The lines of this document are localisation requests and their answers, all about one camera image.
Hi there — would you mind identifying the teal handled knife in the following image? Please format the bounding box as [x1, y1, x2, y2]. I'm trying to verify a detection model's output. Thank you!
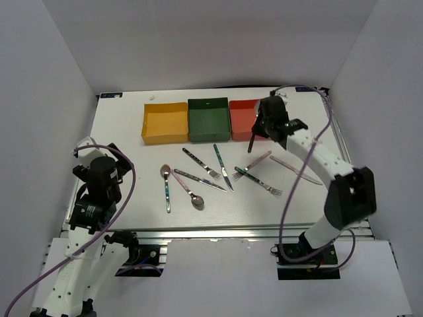
[213, 144, 234, 193]

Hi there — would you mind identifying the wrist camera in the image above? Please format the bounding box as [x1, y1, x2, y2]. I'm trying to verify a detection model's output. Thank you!
[274, 90, 288, 100]
[71, 137, 106, 169]

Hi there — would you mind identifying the black patterned handle knife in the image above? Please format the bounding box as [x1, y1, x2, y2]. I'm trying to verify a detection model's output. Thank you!
[173, 168, 227, 192]

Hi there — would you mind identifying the right blue corner label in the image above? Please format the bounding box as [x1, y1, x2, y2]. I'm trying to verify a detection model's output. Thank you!
[295, 86, 318, 92]

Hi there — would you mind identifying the teal handled fork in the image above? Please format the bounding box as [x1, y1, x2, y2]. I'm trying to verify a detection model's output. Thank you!
[235, 166, 283, 197]

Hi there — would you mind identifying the teal handled spoon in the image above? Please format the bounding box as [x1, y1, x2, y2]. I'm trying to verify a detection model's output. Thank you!
[160, 164, 171, 213]

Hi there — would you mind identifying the pink handled spoon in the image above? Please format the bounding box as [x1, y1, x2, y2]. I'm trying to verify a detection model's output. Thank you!
[171, 170, 204, 210]

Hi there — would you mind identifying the black handled spoon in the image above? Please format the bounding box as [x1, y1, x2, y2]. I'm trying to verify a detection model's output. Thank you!
[247, 133, 255, 153]

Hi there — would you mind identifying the yellow paper box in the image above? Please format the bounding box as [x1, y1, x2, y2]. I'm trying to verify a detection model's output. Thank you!
[141, 102, 189, 145]

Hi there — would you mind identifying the blue corner label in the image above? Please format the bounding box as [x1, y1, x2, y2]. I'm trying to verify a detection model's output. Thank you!
[295, 86, 318, 92]
[99, 92, 123, 98]

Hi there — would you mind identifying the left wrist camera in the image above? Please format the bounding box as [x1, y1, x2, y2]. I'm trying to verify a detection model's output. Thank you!
[71, 137, 106, 169]

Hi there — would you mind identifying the left blue corner label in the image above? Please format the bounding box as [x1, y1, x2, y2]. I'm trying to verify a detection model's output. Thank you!
[99, 92, 123, 98]

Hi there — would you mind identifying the pink handled knife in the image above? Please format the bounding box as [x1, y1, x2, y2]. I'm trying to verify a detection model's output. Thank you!
[270, 155, 323, 186]

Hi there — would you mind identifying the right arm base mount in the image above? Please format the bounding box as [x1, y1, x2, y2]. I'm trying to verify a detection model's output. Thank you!
[270, 244, 340, 281]

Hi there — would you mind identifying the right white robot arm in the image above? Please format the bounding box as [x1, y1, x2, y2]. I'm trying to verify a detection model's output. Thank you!
[252, 95, 377, 264]

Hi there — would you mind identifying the black patterned handle fork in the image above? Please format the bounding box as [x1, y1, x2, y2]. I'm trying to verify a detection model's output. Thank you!
[182, 147, 221, 180]

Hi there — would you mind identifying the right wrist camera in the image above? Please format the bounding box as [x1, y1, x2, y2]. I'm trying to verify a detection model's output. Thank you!
[274, 90, 288, 100]

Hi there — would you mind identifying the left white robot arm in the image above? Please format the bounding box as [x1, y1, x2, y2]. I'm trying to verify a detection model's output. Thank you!
[31, 137, 140, 316]

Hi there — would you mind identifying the red paper box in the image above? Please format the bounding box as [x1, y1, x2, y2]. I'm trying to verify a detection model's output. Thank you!
[229, 99, 258, 141]

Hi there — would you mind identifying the green paper box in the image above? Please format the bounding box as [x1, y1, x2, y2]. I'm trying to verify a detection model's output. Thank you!
[188, 97, 231, 143]

